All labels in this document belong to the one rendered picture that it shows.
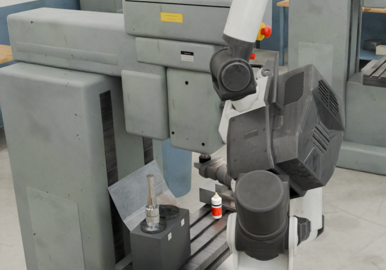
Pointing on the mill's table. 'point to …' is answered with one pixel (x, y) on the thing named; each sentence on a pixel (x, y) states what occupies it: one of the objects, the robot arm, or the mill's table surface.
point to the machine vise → (225, 194)
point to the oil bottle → (216, 206)
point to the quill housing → (193, 111)
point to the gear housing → (176, 53)
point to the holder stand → (162, 240)
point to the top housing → (181, 12)
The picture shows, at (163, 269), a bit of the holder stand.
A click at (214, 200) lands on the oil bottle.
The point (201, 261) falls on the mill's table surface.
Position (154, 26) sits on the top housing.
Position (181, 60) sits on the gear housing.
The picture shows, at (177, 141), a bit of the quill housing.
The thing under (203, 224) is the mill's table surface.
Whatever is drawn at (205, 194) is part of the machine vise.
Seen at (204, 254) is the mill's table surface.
